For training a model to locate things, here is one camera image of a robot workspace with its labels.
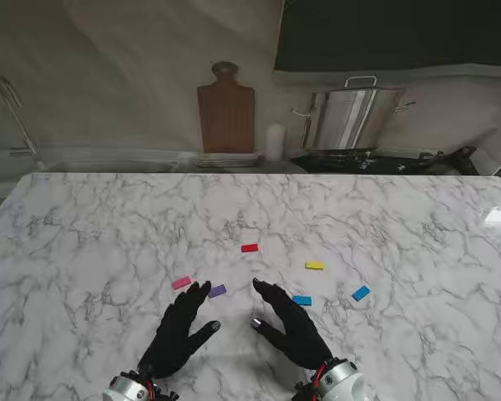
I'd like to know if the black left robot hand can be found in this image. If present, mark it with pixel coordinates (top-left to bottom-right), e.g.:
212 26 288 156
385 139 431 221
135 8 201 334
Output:
136 281 222 380

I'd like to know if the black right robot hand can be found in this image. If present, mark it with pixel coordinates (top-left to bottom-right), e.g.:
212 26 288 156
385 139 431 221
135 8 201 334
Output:
250 277 334 373

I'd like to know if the black gas stove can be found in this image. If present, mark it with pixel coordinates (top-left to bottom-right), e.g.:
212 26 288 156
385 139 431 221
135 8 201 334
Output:
290 146 423 175

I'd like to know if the steel sink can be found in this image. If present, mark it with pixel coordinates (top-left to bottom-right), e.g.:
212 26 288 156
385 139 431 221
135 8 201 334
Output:
0 148 180 173

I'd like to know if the white candle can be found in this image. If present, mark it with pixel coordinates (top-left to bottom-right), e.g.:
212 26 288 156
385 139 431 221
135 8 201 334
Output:
265 122 287 162

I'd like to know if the steel stockpot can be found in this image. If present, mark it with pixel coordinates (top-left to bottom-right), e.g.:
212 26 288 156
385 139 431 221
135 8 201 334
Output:
291 74 417 151

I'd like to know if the brown wooden cutting board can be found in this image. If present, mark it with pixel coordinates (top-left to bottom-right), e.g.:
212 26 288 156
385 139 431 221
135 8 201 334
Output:
196 61 256 155

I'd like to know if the dark range hood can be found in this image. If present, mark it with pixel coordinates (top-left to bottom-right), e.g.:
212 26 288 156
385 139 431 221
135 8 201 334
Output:
273 0 501 73

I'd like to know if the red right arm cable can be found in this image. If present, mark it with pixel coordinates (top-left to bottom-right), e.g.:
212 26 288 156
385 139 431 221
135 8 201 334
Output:
311 362 327 388

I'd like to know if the black left wrist camera bracket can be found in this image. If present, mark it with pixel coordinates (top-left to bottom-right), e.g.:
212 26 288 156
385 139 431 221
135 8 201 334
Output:
152 386 180 401

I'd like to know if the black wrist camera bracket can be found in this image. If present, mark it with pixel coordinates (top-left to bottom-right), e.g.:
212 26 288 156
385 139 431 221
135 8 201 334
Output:
291 380 318 401
152 386 180 401

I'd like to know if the black right wrist camera bracket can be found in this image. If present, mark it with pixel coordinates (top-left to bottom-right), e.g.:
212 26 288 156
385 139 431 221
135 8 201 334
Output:
291 380 318 401

